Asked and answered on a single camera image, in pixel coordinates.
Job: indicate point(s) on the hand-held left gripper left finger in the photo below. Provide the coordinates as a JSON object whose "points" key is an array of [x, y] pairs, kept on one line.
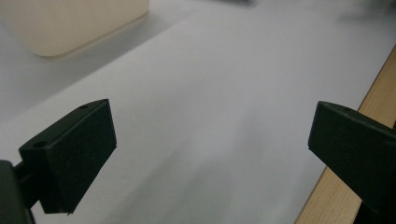
{"points": [[74, 155]]}

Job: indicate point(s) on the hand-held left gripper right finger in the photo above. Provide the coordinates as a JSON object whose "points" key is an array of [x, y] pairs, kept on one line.
{"points": [[355, 149]]}

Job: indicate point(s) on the cream plastic container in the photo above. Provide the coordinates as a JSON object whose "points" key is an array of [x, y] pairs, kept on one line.
{"points": [[71, 25]]}

